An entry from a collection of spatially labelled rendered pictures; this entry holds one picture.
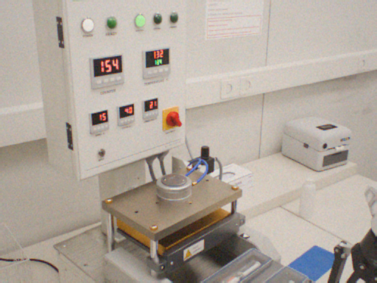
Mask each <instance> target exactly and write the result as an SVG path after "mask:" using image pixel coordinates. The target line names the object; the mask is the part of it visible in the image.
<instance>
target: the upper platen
mask: <svg viewBox="0 0 377 283"><path fill-rule="evenodd" d="M230 215H231V213H230V212H227V211H226V210H224V209H221V208H219V209H217V210H216V211H215V212H211V213H210V214H207V215H206V216H205V217H202V218H200V219H198V220H196V221H194V222H193V223H191V224H188V225H187V226H184V227H183V228H180V229H179V230H178V231H175V232H174V233H172V234H170V235H168V236H165V237H164V238H162V239H160V240H158V256H160V257H162V253H164V252H165V251H168V250H169V249H170V248H173V247H174V246H176V245H178V244H179V243H181V242H183V241H186V240H187V239H188V238H191V237H193V236H194V235H196V234H199V233H200V232H201V231H204V230H205V229H206V228H209V227H210V226H212V225H214V224H216V223H218V222H219V221H222V220H223V219H225V218H227V217H229V216H230ZM116 226H117V227H118V228H117V229H116V231H117V232H118V233H119V234H120V235H122V236H123V237H125V238H127V239H128V240H129V241H131V242H133V243H135V244H136V245H137V246H139V247H140V248H142V249H143V250H145V251H146V252H147V253H149V254H150V242H149V238H148V237H146V236H144V235H143V234H141V233H140V232H139V231H136V230H135V229H134V228H132V227H130V226H128V224H125V223H123V221H120V220H119V219H117V218H116Z"/></svg>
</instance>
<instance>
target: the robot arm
mask: <svg viewBox="0 0 377 283"><path fill-rule="evenodd" d="M364 196H365V199H366V200H367V204H368V206H369V208H370V213H371V216H372V220H371V221H370V222H371V226H372V227H371V228H370V230H369V231H368V232H367V234H365V236H364V238H362V240H361V242H359V243H356V244H355V245H348V244H347V243H346V241H344V240H341V242H340V243H338V245H336V246H335V247H334V263H333V265H332V267H331V272H330V274H329V277H328V282H327V283H339V282H340V278H341V276H342V273H343V270H344V266H345V263H346V260H347V258H348V257H349V256H350V255H351V259H352V263H353V273H352V274H351V275H350V276H349V278H348V280H347V281H346V282H345V283H357V282H358V280H359V279H362V280H363V281H364V282H365V283H377V185H368V186H367V188H366V189H365V190H364Z"/></svg>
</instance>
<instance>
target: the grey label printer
mask: <svg viewBox="0 0 377 283"><path fill-rule="evenodd" d="M351 139H352V133H351V131H350V130H349V129H348V128H347V127H343V126H341V125H338V124H336V123H333V122H329V121H328V120H326V119H321V118H320V117H315V116H310V117H304V118H302V119H294V120H292V121H289V122H287V123H286V124H285V126H284V129H283V145H282V153H283V155H284V156H287V157H288V158H292V159H293V160H295V161H297V162H299V163H300V164H303V165H304V166H307V167H309V168H312V169H313V170H316V171H321V170H326V169H328V168H333V167H336V166H340V165H343V164H345V163H348V158H349V154H350V144H351Z"/></svg>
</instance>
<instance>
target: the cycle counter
mask: <svg viewBox="0 0 377 283"><path fill-rule="evenodd" d="M96 68H97V75H99V74H108V73H112V72H116V71H119V58H118V57H115V58H111V59H104V60H97V61H96Z"/></svg>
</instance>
